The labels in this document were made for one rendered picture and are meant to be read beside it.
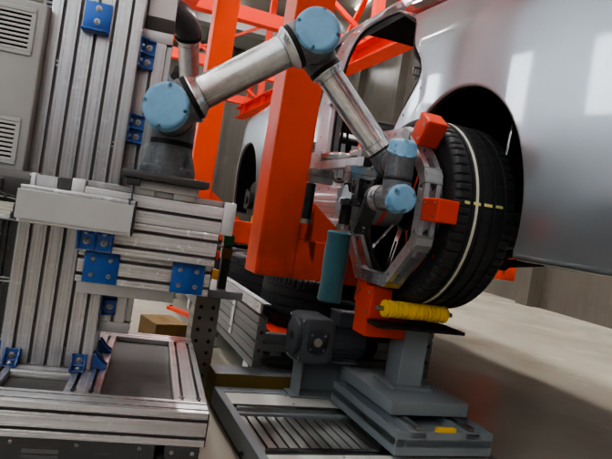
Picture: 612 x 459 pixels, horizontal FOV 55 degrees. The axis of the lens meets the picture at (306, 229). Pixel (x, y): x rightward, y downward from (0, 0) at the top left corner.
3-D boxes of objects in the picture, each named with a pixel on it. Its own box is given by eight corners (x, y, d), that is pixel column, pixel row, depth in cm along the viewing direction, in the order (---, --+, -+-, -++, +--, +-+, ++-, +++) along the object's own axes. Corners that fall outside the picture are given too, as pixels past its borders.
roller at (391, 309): (454, 325, 204) (457, 309, 204) (379, 318, 193) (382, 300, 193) (444, 321, 209) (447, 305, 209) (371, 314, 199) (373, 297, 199)
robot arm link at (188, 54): (207, -3, 211) (207, 114, 245) (177, -7, 211) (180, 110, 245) (199, 11, 203) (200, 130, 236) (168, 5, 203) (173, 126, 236)
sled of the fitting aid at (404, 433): (489, 459, 193) (494, 430, 193) (392, 459, 180) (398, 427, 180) (411, 406, 240) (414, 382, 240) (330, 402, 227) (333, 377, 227)
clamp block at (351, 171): (375, 185, 184) (378, 168, 184) (349, 180, 181) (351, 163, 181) (368, 185, 189) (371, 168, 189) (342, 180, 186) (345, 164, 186)
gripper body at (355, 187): (372, 182, 178) (392, 182, 166) (368, 210, 178) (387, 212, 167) (350, 178, 175) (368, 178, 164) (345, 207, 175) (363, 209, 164)
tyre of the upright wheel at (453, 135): (408, 165, 257) (408, 318, 239) (360, 155, 249) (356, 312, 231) (514, 99, 198) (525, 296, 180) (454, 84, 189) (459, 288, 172)
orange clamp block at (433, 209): (440, 223, 185) (456, 225, 176) (418, 219, 182) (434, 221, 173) (443, 200, 185) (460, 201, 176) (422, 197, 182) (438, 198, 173)
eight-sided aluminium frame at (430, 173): (424, 298, 184) (453, 125, 184) (406, 295, 182) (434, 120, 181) (351, 273, 235) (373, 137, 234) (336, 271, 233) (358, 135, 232)
